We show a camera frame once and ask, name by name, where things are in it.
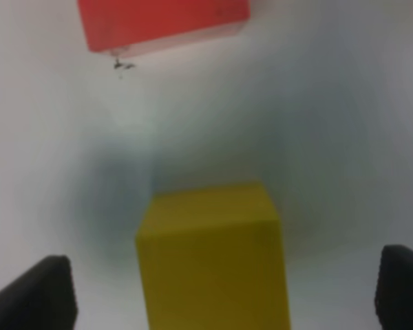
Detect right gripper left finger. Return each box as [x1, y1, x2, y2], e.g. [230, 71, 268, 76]
[0, 255, 78, 330]

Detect red block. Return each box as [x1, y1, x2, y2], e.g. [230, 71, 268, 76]
[77, 0, 251, 57]

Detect yellow block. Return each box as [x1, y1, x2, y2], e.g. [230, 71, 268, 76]
[136, 183, 290, 329]

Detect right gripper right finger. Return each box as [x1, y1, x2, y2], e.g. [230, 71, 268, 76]
[374, 245, 413, 330]

